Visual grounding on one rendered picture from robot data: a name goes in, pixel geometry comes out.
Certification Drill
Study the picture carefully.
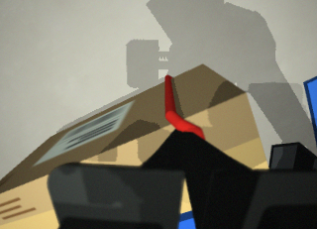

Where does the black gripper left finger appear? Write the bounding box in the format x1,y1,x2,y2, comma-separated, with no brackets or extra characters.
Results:
47,129,185,229

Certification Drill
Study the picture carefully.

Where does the red strap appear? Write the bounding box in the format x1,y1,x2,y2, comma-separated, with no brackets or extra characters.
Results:
165,75,203,137

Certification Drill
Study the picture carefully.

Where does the blue flat rectangular slab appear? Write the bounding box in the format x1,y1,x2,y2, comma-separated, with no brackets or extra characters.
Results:
303,76,317,146

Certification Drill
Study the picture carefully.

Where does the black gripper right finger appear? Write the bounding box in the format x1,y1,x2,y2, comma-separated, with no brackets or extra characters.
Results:
182,129,317,229

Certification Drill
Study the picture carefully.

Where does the tan cardboard box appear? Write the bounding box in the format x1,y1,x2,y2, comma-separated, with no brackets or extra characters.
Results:
0,64,268,229

